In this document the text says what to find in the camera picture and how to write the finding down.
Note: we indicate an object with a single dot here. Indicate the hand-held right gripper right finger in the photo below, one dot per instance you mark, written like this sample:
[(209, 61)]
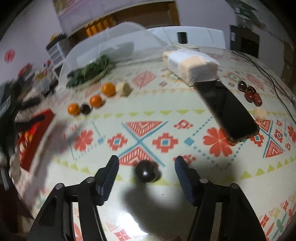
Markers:
[(185, 180)]

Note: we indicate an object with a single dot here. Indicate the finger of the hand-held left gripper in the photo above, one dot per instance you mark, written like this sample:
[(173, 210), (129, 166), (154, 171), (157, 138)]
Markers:
[(32, 103), (32, 120)]

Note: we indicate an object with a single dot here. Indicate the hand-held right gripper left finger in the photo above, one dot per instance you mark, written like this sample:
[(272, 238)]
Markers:
[(107, 180)]

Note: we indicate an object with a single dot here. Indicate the red box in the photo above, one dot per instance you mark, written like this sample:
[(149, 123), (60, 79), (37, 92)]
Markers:
[(39, 129)]

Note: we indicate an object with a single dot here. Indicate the orange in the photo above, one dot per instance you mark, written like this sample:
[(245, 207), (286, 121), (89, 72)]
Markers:
[(27, 135), (108, 89), (74, 109), (96, 101)]

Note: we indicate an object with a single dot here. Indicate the plastic drawer unit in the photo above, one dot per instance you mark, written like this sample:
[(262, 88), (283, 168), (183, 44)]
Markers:
[(55, 53)]

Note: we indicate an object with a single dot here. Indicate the green spinach leaves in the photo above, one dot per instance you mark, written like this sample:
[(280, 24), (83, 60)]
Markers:
[(90, 69)]

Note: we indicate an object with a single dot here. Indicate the white oval plate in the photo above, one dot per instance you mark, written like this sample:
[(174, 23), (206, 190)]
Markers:
[(97, 78)]

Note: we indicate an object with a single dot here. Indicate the black smartphone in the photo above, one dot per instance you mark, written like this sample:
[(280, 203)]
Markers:
[(226, 111)]

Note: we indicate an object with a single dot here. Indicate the white mesh food cover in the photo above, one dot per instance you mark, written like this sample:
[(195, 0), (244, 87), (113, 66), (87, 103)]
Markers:
[(92, 48)]

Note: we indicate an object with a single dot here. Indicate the row of orange bottles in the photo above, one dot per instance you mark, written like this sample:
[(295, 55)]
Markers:
[(99, 26)]

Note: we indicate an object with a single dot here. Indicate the white deep dish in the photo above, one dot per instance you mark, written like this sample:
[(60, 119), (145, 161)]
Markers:
[(120, 48)]

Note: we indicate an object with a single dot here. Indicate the small red date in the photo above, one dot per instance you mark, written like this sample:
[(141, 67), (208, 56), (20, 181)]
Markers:
[(249, 96), (257, 98)]

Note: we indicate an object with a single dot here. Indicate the small dark plum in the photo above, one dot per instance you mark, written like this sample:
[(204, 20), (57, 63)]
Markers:
[(251, 89), (242, 86)]

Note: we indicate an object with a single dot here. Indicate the soft tissue pack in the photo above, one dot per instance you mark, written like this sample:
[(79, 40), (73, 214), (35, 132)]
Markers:
[(192, 67)]

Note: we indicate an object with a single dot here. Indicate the black cube device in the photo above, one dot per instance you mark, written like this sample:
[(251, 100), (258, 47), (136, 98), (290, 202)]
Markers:
[(182, 37)]

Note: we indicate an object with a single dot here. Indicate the black box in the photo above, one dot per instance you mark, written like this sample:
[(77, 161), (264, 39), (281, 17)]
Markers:
[(235, 37)]

